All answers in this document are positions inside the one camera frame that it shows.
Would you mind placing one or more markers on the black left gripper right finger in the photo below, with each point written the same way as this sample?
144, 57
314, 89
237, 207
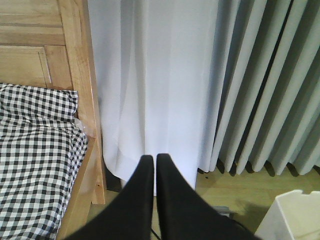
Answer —
184, 215

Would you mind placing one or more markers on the grey pleated curtain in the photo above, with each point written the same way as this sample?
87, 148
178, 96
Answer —
264, 98

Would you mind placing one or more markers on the wooden bed frame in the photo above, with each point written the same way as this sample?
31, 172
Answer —
47, 44

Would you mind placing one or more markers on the black white checkered bedding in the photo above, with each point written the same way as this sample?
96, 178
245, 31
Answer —
41, 152

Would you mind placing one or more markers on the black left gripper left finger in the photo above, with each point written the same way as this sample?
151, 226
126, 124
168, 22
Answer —
129, 215

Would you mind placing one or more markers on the white sheer curtain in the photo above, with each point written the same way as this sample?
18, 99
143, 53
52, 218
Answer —
152, 62

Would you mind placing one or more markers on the white trash bin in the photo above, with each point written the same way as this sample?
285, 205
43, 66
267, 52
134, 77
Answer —
293, 215

